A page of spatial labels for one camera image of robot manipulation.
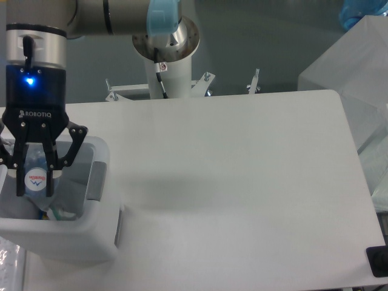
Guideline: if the white covered box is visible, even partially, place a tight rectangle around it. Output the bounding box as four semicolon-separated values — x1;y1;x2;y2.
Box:
297;16;387;150

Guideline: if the white plastic wrapper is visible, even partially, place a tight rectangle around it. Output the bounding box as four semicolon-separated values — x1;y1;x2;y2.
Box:
1;176;86;219

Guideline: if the clear plastic sheet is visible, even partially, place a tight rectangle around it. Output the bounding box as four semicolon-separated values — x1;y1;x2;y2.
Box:
1;238;25;290

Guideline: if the white plastic trash can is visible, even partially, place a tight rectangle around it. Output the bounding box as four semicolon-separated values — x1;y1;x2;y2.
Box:
1;136;124;261

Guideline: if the clear plastic water bottle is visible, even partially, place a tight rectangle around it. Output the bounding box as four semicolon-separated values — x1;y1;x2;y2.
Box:
24;144;60;211

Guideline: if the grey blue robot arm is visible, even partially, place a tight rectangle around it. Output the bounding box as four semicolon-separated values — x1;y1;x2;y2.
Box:
1;1;199;196

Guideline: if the blue water jug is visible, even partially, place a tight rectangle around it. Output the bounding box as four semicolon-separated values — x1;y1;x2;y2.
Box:
339;0;387;31

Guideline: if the black device at table edge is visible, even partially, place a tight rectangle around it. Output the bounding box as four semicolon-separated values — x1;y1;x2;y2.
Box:
366;246;387;278

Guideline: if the blue snack packet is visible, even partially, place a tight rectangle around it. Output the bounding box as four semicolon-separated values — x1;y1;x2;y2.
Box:
38;209;53;220

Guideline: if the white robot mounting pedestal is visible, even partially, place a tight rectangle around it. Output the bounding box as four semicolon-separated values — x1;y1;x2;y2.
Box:
105;56;216;102

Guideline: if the metal table clamp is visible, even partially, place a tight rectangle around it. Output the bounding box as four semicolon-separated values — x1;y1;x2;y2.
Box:
246;69;261;95

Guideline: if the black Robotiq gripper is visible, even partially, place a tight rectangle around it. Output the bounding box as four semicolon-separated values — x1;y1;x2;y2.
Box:
0;62;89;198

